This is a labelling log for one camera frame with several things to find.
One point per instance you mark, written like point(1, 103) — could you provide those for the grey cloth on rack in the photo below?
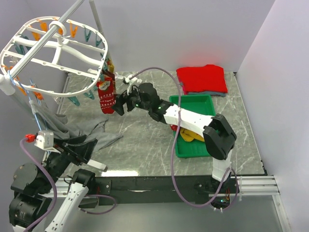
point(62, 129)

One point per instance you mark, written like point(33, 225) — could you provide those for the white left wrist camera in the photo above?
point(44, 140)

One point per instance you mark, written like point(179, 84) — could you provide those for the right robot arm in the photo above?
point(219, 137)

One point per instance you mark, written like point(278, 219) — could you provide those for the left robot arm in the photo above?
point(33, 180)

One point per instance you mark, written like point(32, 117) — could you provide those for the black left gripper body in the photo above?
point(63, 156)

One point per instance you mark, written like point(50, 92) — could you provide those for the yellow bear sock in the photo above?
point(190, 136)

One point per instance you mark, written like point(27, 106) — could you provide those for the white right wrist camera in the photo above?
point(130, 81)

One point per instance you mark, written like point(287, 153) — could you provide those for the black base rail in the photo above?
point(158, 189)

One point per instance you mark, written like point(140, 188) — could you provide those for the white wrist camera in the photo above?
point(44, 140)
point(130, 81)

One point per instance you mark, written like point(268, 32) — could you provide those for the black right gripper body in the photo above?
point(134, 96)

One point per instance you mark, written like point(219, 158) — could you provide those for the red snowflake christmas sock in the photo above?
point(174, 127)

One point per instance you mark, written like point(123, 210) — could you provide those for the grey folded cloth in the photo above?
point(212, 93)

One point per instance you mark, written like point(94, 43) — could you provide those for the red folded cloth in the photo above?
point(208, 78)

